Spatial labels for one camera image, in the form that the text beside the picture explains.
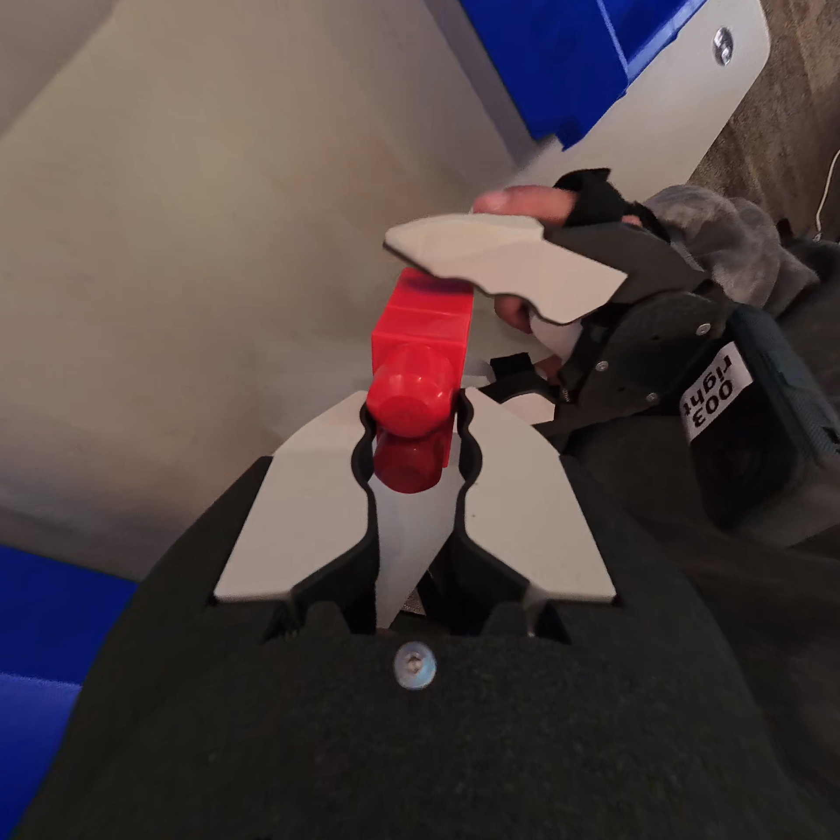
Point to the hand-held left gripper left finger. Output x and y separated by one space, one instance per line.
295 518

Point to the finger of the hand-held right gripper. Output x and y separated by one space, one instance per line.
531 410
512 262

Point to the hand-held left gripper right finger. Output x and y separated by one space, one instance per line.
531 518

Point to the red two-stud toy block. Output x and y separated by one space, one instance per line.
410 394

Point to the blue plastic storage bin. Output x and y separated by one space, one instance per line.
558 65
46 656

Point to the person's right hand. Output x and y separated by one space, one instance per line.
525 200

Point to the person's dark clothing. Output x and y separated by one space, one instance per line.
754 623

